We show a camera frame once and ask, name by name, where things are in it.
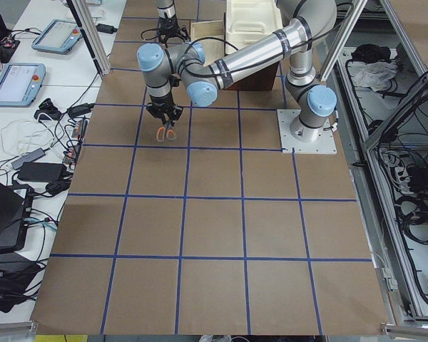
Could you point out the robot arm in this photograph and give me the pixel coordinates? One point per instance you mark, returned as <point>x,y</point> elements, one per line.
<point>305,23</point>
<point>166,9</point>

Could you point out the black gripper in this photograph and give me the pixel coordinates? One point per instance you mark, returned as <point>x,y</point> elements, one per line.
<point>167,26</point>
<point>160,101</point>

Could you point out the near teach pendant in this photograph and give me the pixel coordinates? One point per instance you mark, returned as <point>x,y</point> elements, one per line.
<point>20,84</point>

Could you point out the far teach pendant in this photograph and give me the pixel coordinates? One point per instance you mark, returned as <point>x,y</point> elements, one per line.
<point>59,37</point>

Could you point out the teach pendant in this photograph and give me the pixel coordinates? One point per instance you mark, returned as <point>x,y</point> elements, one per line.
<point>59,37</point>
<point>20,84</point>

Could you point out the black laptop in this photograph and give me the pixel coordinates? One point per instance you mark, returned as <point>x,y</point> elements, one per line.
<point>15,207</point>

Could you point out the aluminium frame post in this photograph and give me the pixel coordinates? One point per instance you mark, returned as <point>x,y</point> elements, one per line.
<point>83,18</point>

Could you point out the white plastic tray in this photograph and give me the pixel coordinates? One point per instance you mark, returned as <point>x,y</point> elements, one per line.
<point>249,21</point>

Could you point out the orange grey scissors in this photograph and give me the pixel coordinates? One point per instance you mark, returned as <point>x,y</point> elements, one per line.
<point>166,132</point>

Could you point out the black power adapter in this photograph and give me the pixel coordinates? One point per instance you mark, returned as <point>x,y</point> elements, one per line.
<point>41,172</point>

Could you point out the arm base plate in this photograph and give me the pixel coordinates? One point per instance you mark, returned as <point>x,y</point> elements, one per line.
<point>299,139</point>

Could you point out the dark wooden cabinet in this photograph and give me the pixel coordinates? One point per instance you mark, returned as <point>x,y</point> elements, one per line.
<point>262,80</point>

